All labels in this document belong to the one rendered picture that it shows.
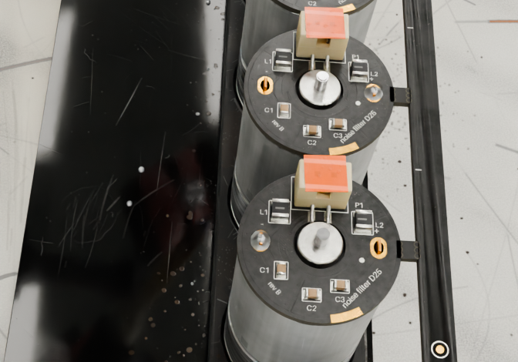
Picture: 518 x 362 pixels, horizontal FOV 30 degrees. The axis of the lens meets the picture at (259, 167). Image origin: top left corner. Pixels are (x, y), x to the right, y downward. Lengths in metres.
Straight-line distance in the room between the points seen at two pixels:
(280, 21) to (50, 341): 0.08
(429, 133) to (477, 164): 0.07
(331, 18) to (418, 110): 0.02
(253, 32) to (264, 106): 0.03
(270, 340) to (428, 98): 0.05
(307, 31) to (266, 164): 0.02
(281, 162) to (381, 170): 0.07
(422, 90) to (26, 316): 0.09
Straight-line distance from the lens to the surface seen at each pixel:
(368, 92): 0.16
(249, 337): 0.16
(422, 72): 0.17
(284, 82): 0.16
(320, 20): 0.16
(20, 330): 0.20
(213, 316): 0.18
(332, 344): 0.15
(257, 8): 0.18
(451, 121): 0.24
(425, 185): 0.16
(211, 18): 0.23
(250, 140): 0.16
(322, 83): 0.16
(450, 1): 0.26
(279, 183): 0.15
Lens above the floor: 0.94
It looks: 61 degrees down
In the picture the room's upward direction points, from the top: 10 degrees clockwise
